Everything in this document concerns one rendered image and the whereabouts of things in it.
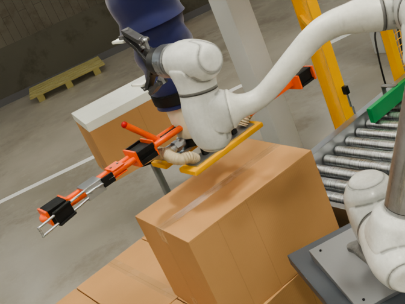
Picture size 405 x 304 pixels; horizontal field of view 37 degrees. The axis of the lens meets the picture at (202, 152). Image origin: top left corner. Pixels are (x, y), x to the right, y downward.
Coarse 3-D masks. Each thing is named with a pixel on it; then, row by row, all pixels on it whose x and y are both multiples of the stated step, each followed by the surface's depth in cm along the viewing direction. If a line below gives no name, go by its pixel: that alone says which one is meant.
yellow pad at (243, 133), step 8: (240, 128) 218; (248, 128) 216; (256, 128) 216; (232, 136) 215; (240, 136) 213; (248, 136) 215; (232, 144) 211; (208, 152) 209; (216, 152) 209; (224, 152) 209; (200, 160) 207; (208, 160) 206; (216, 160) 207; (184, 168) 208; (192, 168) 205; (200, 168) 204
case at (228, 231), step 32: (224, 160) 245; (256, 160) 233; (288, 160) 222; (192, 192) 230; (224, 192) 220; (256, 192) 212; (288, 192) 220; (320, 192) 228; (160, 224) 217; (192, 224) 208; (224, 224) 206; (256, 224) 214; (288, 224) 222; (320, 224) 231; (160, 256) 233; (192, 256) 203; (224, 256) 208; (256, 256) 215; (192, 288) 223; (224, 288) 210; (256, 288) 217
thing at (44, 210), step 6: (54, 198) 193; (60, 198) 190; (66, 198) 189; (48, 204) 190; (54, 204) 188; (60, 204) 187; (42, 210) 188; (48, 210) 186; (54, 210) 186; (48, 216) 186; (48, 222) 188; (54, 222) 187
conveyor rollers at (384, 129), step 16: (368, 128) 309; (384, 128) 309; (352, 144) 306; (368, 144) 297; (384, 144) 290; (336, 160) 294; (352, 160) 287; (368, 160) 280; (384, 160) 282; (336, 176) 285; (336, 192) 267
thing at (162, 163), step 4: (192, 148) 224; (156, 160) 225; (160, 160) 223; (164, 160) 222; (152, 164) 225; (156, 164) 222; (160, 164) 220; (164, 164) 218; (168, 164) 218; (172, 164) 220; (164, 168) 219
